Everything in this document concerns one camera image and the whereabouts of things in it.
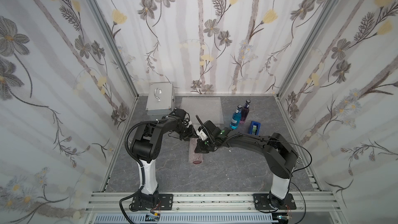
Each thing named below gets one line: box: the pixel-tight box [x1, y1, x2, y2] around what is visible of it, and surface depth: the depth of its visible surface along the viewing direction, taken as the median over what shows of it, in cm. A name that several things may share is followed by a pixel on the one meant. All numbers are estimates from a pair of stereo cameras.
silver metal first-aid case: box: [145, 81, 176, 116], surface depth 99 cm
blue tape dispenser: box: [247, 120, 262, 136], surface depth 97 cm
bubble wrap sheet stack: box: [180, 96, 225, 125], surface depth 117 cm
